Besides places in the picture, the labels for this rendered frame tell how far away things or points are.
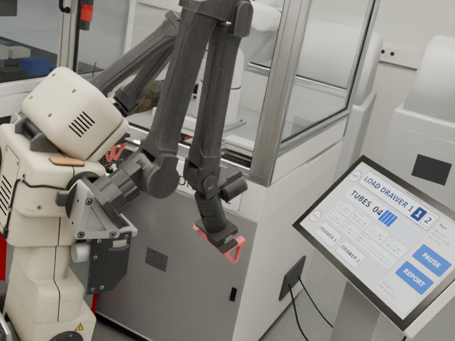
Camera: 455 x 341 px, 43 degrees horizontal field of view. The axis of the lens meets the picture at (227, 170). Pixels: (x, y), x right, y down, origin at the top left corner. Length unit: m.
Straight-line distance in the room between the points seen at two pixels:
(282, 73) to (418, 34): 3.25
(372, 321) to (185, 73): 0.90
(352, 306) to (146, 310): 1.10
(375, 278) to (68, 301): 0.76
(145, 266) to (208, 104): 1.34
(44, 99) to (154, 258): 1.23
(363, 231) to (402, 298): 0.24
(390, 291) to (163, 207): 1.11
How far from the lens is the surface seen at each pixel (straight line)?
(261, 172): 2.05
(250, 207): 2.11
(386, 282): 1.52
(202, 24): 1.16
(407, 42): 5.13
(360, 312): 1.73
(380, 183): 1.71
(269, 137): 2.01
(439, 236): 1.53
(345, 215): 1.69
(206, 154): 1.26
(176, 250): 2.35
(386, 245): 1.57
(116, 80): 1.59
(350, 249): 1.62
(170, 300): 2.47
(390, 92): 5.19
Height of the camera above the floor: 1.71
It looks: 21 degrees down
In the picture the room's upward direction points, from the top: 11 degrees clockwise
